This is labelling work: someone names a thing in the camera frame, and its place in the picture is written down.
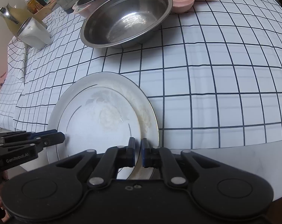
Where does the wooden desk organizer box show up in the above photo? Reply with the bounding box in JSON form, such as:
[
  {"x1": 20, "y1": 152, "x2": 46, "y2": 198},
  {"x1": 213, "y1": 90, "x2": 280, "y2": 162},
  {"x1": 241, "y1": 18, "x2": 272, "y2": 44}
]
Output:
[{"x1": 25, "y1": 0, "x2": 57, "y2": 20}]

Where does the large white ceramic plate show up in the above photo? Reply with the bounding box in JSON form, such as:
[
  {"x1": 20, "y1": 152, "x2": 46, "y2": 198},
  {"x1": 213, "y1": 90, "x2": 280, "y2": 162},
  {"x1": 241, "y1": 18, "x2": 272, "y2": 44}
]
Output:
[{"x1": 46, "y1": 72, "x2": 159, "y2": 179}]

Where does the checkered white tablecloth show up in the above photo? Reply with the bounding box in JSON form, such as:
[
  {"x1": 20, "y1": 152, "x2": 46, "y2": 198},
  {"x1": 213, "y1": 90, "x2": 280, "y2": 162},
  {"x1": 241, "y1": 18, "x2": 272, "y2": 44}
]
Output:
[{"x1": 0, "y1": 0, "x2": 282, "y2": 149}]

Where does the person left hand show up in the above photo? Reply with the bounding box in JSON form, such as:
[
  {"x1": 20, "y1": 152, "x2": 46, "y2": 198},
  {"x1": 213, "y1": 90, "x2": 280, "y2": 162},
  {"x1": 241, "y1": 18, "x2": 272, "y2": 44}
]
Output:
[{"x1": 0, "y1": 170, "x2": 10, "y2": 223}]

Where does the small white ceramic plate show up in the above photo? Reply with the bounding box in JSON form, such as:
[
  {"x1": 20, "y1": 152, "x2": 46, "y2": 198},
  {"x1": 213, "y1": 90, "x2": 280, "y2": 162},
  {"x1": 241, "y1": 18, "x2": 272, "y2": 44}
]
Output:
[{"x1": 55, "y1": 86, "x2": 144, "y2": 180}]

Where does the large stainless steel bowl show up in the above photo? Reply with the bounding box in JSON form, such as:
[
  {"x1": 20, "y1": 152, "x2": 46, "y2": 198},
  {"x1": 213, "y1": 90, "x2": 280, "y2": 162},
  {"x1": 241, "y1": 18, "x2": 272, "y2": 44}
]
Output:
[{"x1": 80, "y1": 0, "x2": 173, "y2": 49}]

